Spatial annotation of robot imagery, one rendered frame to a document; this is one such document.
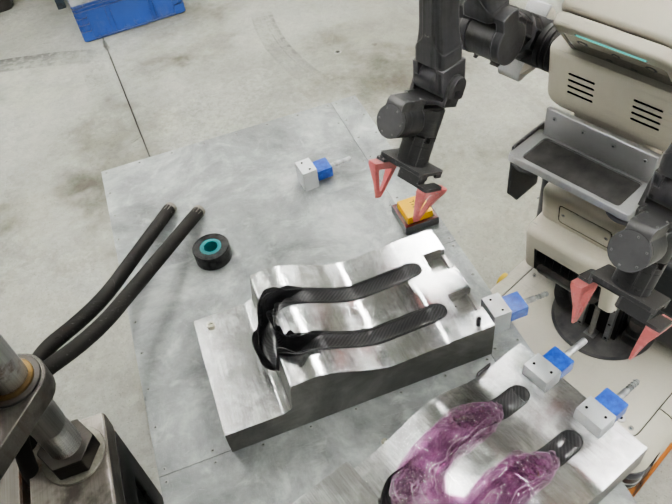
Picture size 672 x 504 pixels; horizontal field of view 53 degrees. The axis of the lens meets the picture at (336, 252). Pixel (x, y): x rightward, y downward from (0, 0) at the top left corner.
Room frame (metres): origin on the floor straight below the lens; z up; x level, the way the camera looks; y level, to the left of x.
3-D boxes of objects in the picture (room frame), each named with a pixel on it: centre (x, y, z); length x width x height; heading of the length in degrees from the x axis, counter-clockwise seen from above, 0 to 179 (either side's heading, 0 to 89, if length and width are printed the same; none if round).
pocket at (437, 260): (0.85, -0.19, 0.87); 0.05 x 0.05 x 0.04; 14
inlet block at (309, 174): (1.24, -0.01, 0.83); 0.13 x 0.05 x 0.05; 108
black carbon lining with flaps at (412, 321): (0.74, 0.00, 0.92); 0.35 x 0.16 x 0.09; 104
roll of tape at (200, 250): (1.03, 0.27, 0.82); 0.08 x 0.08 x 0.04
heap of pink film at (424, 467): (0.43, -0.15, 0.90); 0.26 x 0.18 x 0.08; 121
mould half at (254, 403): (0.75, 0.02, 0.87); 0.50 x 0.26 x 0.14; 104
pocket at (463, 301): (0.74, -0.22, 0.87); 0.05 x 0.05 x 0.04; 14
